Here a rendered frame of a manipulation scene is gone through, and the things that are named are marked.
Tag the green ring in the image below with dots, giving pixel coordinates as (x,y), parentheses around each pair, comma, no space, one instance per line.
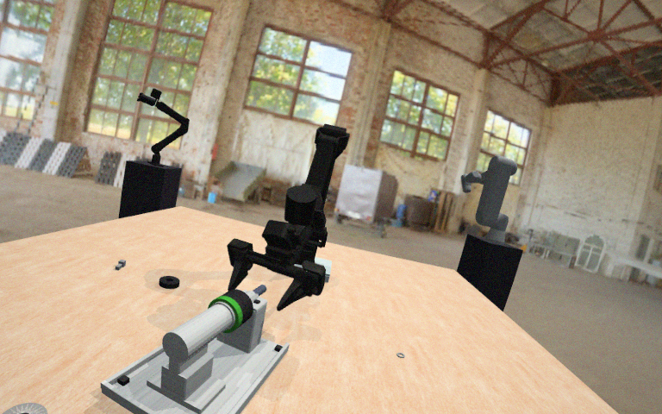
(235,307)

